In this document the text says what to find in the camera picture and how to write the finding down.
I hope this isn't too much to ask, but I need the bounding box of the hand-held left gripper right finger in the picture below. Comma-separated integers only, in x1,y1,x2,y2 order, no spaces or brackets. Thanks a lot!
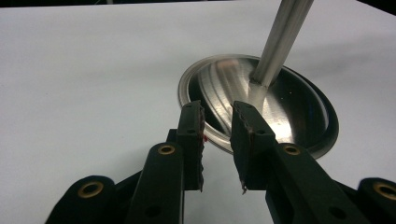
229,100,278,195

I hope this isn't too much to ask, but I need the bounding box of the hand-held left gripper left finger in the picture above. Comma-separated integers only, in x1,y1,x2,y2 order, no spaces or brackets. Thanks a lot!
177,100,206,192

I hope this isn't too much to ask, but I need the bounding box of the steel utensil rack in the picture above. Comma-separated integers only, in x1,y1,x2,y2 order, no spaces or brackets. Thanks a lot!
177,0,340,160

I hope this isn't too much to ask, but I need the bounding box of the pale lavender table mat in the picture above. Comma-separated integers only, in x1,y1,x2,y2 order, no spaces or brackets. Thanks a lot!
0,0,396,224

